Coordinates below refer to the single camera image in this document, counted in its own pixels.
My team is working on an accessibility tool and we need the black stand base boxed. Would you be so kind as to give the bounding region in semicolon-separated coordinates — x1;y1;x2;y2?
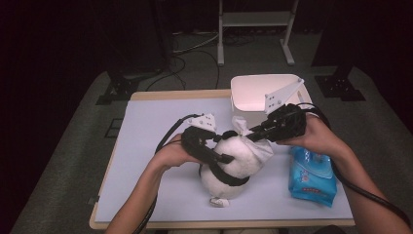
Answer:
94;69;144;106
314;64;367;102

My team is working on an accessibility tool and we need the white floor cable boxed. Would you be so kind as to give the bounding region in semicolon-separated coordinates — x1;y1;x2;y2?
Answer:
171;30;225;55

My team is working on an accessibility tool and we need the blue wet wipes pack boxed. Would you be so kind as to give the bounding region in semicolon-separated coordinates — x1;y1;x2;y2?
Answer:
287;145;339;209

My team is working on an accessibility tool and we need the dark floor plate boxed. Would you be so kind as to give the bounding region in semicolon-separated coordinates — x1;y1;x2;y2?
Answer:
103;117;125;139

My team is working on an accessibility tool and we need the panda plush toy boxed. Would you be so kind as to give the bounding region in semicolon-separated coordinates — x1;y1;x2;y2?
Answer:
198;130;276;209

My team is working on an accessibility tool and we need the black floor cable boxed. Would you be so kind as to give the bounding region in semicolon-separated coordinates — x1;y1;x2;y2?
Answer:
145;55;188;92
194;49;222;91

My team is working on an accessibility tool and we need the person's left hand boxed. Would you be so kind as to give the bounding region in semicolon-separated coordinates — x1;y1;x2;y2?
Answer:
152;134;203;170

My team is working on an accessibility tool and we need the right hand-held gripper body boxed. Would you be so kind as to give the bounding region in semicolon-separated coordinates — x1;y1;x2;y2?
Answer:
264;77;308;143

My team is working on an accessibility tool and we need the person's right hand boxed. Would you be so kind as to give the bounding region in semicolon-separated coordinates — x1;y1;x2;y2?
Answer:
277;115;345;159

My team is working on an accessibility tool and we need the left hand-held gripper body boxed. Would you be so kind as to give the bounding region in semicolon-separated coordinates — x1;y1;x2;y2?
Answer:
180;112;217;161

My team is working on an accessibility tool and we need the wooden table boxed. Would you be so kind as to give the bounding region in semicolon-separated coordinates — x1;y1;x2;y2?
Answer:
89;90;357;230

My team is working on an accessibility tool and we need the white metal stand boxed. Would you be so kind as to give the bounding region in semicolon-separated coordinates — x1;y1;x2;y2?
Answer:
216;0;300;67

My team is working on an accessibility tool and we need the white wet wipe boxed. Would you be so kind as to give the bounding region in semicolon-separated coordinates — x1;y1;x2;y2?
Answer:
231;116;276;170

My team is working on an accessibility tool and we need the white plastic storage bin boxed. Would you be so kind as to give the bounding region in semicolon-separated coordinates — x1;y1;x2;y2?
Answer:
230;73;314;136

